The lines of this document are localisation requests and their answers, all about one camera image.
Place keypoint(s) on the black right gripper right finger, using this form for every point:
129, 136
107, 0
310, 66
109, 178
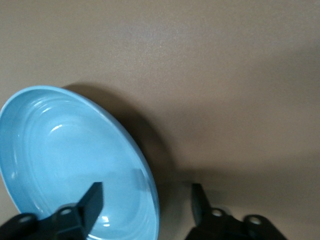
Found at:
200, 207

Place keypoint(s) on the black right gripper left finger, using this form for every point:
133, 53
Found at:
90, 207

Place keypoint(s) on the blue plate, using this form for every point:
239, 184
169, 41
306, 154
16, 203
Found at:
62, 155

